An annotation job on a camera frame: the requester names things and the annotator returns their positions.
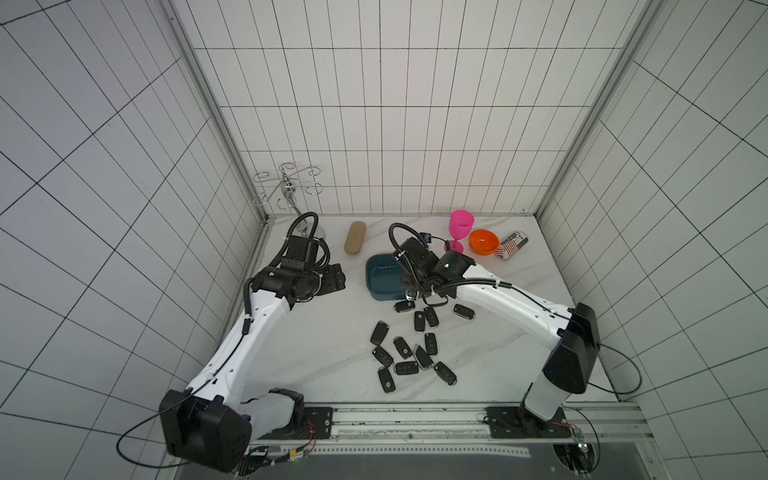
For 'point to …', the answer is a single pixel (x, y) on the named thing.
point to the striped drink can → (511, 245)
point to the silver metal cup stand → (290, 180)
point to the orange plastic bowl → (483, 242)
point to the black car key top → (404, 305)
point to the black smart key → (379, 332)
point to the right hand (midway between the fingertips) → (410, 269)
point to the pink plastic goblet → (461, 224)
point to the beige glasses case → (355, 237)
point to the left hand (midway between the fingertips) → (329, 287)
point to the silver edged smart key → (422, 357)
